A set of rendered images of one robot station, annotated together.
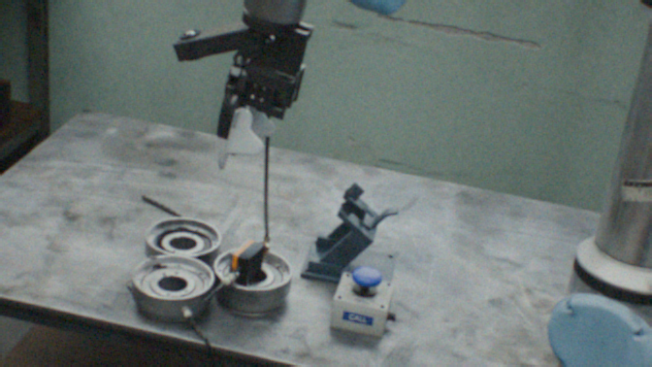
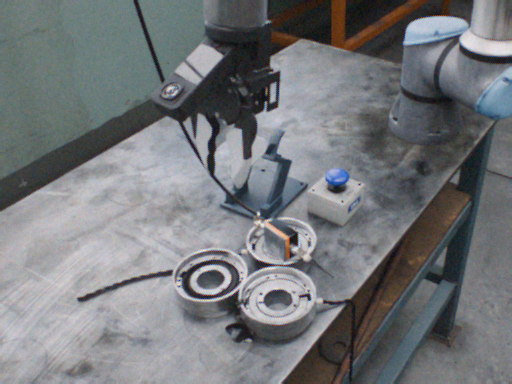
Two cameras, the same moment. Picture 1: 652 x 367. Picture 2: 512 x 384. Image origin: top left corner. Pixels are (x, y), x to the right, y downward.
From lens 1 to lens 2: 102 cm
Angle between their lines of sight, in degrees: 56
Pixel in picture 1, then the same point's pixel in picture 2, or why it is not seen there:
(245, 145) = (257, 150)
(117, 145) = not seen: outside the picture
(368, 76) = not seen: outside the picture
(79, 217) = (87, 362)
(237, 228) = (174, 245)
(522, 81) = not seen: outside the picture
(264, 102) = (257, 104)
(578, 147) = (30, 75)
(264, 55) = (245, 63)
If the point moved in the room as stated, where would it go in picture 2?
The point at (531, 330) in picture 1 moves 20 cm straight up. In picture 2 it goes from (368, 139) to (374, 47)
